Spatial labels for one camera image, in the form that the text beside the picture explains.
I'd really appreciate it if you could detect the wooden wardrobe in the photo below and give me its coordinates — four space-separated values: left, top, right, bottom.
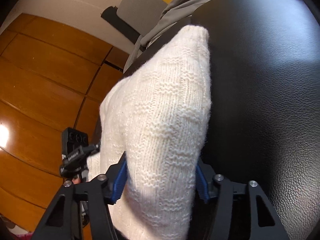
1 14 128 234

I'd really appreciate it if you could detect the cream knitted sweater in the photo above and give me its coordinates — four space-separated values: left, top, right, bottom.
88 25 211 239

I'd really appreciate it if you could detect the grey cloth on bed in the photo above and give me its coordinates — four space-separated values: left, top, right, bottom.
124 0 210 72

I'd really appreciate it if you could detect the grey yellow blue headboard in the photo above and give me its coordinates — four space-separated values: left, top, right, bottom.
117 0 172 36

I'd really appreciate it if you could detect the black action camera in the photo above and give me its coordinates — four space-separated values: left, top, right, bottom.
62 127 88 159

